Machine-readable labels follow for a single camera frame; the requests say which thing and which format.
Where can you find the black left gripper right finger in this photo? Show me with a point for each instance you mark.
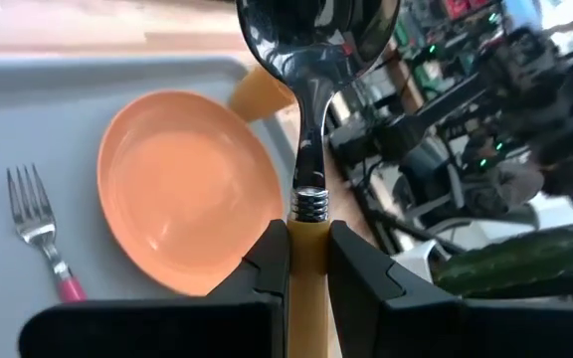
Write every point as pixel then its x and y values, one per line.
pixel 440 328

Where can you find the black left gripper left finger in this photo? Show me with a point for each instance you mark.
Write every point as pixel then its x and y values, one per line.
pixel 192 328

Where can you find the orange plastic plate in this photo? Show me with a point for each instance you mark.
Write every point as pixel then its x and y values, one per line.
pixel 187 189

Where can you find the orange plastic cup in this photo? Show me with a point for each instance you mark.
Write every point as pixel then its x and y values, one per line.
pixel 259 94

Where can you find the grey plastic tray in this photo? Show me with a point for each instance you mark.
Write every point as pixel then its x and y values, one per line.
pixel 28 119

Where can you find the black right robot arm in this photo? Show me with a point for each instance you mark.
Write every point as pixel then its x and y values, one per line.
pixel 555 114

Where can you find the white hexagonal plant pot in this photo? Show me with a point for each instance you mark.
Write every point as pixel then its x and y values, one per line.
pixel 413 258

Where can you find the green cactus plant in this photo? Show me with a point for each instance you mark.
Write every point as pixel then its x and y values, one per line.
pixel 515 258

